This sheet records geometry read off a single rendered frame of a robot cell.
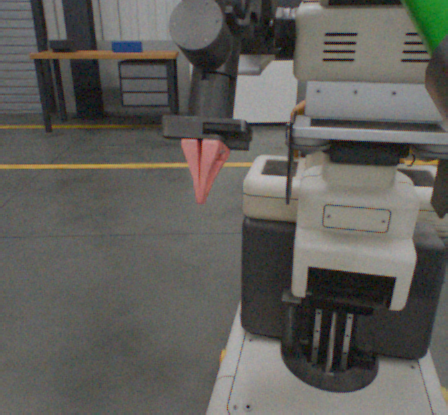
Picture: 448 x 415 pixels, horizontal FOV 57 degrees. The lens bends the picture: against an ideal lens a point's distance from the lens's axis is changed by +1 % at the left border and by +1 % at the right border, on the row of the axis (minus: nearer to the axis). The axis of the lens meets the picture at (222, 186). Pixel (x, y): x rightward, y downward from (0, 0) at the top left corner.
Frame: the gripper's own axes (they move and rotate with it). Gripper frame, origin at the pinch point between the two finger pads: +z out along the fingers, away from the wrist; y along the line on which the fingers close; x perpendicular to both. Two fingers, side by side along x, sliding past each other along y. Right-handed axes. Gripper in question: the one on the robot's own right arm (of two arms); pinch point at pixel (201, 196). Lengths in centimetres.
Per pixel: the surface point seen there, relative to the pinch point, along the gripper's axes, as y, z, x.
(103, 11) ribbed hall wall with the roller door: -288, -255, 444
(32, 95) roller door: -393, -139, 460
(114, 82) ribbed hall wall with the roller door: -282, -171, 485
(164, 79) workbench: -166, -145, 387
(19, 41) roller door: -397, -204, 426
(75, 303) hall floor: -89, 49, 127
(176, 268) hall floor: -54, 33, 161
